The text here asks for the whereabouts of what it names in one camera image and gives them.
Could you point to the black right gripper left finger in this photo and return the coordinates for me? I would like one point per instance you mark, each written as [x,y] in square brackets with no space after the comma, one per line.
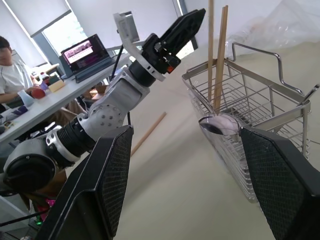
[100,180]

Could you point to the white office desk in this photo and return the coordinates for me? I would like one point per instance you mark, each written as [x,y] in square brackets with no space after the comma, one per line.
[62,96]

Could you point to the wooden chopstick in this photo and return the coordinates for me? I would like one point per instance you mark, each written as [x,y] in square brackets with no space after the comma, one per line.
[223,62]
[210,50]
[150,132]
[220,62]

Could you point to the white roller blind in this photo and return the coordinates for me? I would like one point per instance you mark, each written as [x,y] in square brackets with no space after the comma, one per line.
[37,15]

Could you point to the clear plastic sheet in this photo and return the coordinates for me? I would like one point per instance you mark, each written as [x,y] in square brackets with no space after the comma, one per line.
[280,22]

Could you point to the open laptop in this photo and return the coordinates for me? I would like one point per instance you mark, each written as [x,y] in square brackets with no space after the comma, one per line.
[85,52]

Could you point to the metal spoon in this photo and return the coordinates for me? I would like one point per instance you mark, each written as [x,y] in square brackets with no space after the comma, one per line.
[220,123]

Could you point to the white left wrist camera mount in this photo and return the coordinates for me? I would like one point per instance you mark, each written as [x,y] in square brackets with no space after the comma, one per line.
[125,27]

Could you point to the red round object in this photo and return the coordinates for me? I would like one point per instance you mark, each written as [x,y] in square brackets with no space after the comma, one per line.
[38,93]

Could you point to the seated person in white shirt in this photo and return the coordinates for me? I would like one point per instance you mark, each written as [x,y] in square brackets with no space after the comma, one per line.
[11,75]

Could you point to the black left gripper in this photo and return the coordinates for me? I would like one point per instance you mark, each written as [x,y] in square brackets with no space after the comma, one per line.
[155,51]

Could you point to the clear conical flask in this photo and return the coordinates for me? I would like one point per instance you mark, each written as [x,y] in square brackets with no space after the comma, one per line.
[25,99]

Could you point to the tan wooden block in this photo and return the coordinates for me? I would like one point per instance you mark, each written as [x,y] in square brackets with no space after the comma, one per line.
[57,86]

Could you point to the dark capped bottle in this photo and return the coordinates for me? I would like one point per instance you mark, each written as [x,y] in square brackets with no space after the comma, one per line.
[45,81]

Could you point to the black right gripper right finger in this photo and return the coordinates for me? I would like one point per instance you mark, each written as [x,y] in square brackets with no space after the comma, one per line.
[282,180]

